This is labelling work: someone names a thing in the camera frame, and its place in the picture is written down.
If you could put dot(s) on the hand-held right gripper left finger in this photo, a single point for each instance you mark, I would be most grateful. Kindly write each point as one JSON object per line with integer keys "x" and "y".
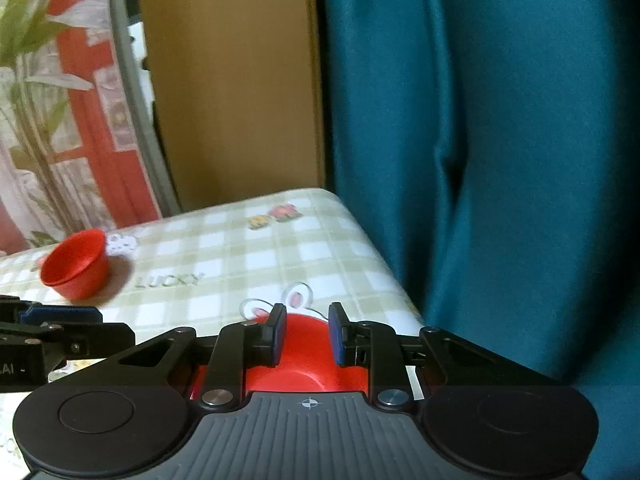
{"x": 280, "y": 336}

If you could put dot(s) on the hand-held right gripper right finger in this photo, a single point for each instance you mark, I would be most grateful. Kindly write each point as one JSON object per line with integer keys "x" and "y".
{"x": 337, "y": 336}

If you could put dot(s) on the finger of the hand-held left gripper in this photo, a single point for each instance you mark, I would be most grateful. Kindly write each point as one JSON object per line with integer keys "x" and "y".
{"x": 90, "y": 335}
{"x": 55, "y": 313}

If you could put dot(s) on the red plastic bowl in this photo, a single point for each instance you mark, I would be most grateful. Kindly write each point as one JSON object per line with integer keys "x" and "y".
{"x": 300, "y": 352}
{"x": 75, "y": 266}

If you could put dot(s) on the green checked tablecloth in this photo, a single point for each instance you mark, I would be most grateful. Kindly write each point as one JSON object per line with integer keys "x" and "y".
{"x": 225, "y": 247}

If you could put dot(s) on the printed backdrop cloth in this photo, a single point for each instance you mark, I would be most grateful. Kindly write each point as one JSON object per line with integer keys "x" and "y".
{"x": 50, "y": 110}

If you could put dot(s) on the grey backdrop pole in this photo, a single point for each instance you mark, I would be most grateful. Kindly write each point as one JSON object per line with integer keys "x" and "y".
{"x": 135, "y": 110}

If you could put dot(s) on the teal curtain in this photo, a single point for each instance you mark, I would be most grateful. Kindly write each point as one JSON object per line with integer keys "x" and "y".
{"x": 500, "y": 160}

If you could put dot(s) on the wooden board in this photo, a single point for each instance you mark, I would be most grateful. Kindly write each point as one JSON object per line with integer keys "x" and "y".
{"x": 225, "y": 85}

